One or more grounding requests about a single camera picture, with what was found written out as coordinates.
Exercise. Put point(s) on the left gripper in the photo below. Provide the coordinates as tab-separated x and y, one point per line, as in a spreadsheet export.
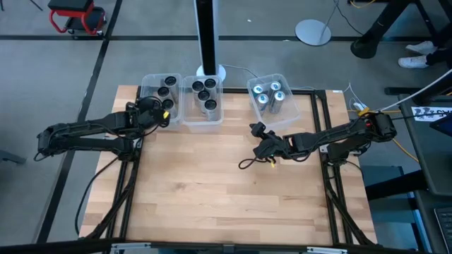
148	113

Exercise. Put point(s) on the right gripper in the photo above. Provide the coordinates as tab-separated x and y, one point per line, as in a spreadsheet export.
275	146

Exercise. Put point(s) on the white Celsius can yellow band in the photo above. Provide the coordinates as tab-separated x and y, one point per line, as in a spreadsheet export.
163	91
167	104
170	80

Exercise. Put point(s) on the clear plastic storage bin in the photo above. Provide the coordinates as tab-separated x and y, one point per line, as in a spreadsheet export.
150	88
192	121

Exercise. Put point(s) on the clear plastic bin with sticker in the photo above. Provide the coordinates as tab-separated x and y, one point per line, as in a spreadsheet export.
289	109

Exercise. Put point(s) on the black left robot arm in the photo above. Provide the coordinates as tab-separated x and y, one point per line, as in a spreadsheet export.
81	137

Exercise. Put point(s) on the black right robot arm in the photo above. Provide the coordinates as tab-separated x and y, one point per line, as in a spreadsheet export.
335	135

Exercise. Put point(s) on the white power plug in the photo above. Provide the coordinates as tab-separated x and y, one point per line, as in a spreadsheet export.
359	106

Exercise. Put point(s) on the yellow connector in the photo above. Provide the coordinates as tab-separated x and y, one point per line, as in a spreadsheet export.
363	112

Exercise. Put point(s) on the grey round floor stand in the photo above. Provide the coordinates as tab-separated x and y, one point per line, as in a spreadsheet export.
312	32

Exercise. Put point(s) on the black crossbar with silver brackets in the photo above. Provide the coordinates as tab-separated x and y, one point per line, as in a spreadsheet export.
268	249

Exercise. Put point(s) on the red black rolling stool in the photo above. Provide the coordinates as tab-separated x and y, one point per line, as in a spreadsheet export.
79	14

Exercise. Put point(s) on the dark grey floor foot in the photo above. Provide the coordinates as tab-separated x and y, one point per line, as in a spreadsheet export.
12	157

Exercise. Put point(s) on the black desk leg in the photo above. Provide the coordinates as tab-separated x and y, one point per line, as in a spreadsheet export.
370	40

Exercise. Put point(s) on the black desk foot beam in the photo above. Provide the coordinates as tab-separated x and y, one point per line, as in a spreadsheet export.
395	185

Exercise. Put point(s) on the person's white shoe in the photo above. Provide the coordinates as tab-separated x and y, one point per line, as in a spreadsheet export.
413	62
422	48

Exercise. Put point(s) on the black desk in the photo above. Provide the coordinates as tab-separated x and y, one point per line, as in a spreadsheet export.
427	158

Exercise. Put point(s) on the white paper label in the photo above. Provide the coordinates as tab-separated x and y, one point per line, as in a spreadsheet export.
429	113

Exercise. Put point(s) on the dark tablet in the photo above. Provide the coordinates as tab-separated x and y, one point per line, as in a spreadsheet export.
447	126

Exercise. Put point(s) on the person's leg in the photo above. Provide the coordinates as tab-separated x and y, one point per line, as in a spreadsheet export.
441	53

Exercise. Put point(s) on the black keyboard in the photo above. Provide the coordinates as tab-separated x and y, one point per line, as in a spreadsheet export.
445	229

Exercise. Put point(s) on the black aluminium table frame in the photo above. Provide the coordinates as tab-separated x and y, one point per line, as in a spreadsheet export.
233	90

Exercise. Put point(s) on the tall post with round base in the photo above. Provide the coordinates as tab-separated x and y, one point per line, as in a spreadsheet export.
208	35

